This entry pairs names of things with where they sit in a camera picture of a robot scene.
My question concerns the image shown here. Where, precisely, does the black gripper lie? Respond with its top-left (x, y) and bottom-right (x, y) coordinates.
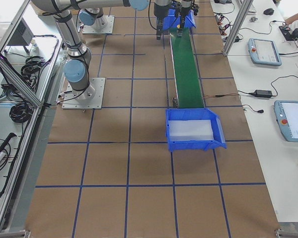
top-left (172, 0), bottom-right (199, 28)
top-left (153, 0), bottom-right (170, 40)

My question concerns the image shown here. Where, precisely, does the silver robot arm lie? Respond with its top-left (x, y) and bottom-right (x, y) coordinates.
top-left (33, 0), bottom-right (150, 100)
top-left (78, 0), bottom-right (199, 40)

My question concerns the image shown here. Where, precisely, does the operator hand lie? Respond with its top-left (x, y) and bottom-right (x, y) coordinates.
top-left (291, 28), bottom-right (298, 40)

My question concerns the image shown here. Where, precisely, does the blue bin left side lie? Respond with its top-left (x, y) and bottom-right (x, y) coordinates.
top-left (163, 8), bottom-right (197, 35)

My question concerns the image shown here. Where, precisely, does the blue bin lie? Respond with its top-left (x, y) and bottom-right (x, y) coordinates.
top-left (165, 108), bottom-right (227, 152)
top-left (163, 8), bottom-right (197, 35)

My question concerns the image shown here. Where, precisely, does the green conveyor belt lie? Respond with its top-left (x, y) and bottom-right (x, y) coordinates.
top-left (170, 28), bottom-right (204, 109)

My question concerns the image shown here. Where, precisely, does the far teach pendant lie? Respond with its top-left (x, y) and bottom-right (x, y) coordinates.
top-left (247, 38), bottom-right (282, 66)

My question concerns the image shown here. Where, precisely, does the teach pendant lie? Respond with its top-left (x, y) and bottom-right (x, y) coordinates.
top-left (274, 100), bottom-right (298, 142)
top-left (247, 38), bottom-right (282, 66)

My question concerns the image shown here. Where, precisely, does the black computer mouse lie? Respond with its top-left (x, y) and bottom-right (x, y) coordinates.
top-left (263, 8), bottom-right (274, 15)

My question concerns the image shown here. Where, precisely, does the black power adapter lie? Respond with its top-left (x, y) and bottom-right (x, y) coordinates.
top-left (254, 90), bottom-right (273, 98)

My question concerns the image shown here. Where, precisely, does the blue bin right side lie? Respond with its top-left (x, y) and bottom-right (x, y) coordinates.
top-left (165, 108), bottom-right (227, 152)

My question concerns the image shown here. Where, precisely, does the near teach pendant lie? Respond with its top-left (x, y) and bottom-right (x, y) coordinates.
top-left (274, 100), bottom-right (298, 142)

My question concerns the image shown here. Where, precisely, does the aluminium frame post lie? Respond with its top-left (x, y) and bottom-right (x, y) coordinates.
top-left (223, 0), bottom-right (253, 56)

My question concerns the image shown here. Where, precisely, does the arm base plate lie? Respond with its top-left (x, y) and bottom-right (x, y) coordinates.
top-left (62, 77), bottom-right (106, 110)
top-left (82, 15), bottom-right (115, 35)

